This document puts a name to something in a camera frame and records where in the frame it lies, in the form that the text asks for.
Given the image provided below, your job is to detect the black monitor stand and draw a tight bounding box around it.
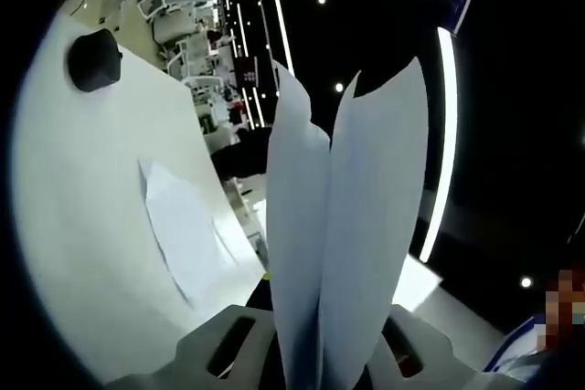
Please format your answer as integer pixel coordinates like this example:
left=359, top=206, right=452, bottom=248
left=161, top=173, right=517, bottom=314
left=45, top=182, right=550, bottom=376
left=68, top=27, right=123, bottom=92

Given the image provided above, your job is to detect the wide curved ceiling light strip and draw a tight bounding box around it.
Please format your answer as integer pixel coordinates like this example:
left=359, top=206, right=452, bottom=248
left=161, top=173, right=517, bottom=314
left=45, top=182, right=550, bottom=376
left=418, top=26, right=460, bottom=264

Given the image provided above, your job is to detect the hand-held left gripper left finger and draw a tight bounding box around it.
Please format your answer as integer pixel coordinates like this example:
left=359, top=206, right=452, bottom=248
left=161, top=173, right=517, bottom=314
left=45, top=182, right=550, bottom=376
left=105, top=272, right=288, bottom=390

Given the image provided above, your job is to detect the group of white office chairs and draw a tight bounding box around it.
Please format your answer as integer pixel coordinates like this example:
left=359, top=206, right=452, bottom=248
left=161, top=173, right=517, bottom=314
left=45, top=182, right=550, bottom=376
left=98, top=0, right=229, bottom=90

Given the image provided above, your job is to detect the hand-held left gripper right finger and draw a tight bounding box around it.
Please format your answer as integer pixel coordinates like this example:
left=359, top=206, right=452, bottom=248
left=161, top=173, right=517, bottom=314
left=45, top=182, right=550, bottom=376
left=364, top=302, right=494, bottom=390

